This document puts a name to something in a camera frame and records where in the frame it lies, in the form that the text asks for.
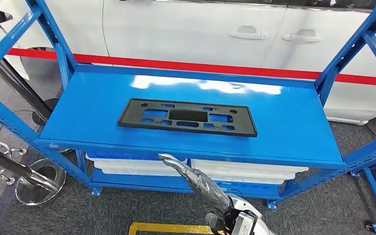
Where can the blue metal shelf rack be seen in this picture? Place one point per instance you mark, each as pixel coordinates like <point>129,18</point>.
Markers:
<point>94,107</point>

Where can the chrome stanchion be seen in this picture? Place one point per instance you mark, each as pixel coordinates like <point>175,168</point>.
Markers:
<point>29,175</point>

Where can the yellow floor tape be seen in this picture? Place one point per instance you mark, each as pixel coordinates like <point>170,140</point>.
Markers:
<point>162,228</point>

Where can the red barrier belt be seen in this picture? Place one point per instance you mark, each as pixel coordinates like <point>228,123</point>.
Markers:
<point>207,67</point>

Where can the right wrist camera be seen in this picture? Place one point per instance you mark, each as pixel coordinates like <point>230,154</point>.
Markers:
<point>246,225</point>

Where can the white car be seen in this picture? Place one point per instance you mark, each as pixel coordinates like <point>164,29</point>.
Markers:
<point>175,32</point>

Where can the black plastic plate frame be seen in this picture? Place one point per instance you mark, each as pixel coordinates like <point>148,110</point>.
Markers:
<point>131,113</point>

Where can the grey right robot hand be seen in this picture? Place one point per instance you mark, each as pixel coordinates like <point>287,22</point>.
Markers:
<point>204,191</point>

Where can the white plastic tray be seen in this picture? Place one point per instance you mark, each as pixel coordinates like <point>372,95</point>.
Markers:
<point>126,165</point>
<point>240,172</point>

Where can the black stanchion post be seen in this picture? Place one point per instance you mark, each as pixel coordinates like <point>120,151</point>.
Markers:
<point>22,87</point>

